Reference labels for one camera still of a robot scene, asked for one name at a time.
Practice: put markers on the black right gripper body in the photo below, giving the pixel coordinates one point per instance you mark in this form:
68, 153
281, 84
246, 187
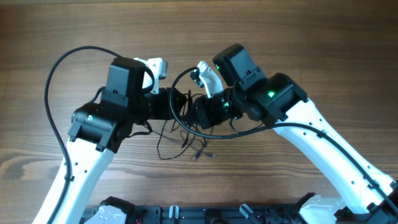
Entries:
199, 112

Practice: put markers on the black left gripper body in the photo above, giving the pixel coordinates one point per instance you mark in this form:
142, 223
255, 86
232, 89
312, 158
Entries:
174, 101

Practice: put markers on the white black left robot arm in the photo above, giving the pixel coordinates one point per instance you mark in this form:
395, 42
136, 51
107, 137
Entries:
131, 96

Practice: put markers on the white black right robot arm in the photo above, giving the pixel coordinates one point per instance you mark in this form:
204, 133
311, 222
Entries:
236, 86

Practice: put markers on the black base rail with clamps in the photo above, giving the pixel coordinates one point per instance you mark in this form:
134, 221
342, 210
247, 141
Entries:
154, 214

